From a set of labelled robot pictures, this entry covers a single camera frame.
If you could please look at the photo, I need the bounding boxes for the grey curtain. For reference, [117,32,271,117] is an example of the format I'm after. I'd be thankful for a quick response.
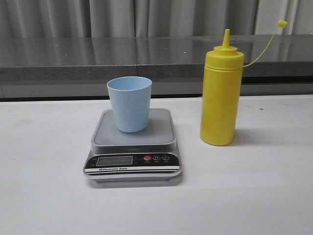
[0,0,313,38]

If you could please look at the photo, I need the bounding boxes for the grey stone counter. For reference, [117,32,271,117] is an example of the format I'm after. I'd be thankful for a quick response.
[0,35,313,101]

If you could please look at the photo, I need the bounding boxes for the yellow squeeze bottle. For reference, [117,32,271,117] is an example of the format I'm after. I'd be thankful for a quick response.
[200,20,288,146]

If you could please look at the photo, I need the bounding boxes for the light blue plastic cup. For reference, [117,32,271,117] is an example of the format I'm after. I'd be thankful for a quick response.
[107,76,152,133]

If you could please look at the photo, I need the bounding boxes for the silver electronic kitchen scale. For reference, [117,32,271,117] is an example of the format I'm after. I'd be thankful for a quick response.
[83,108,182,182]

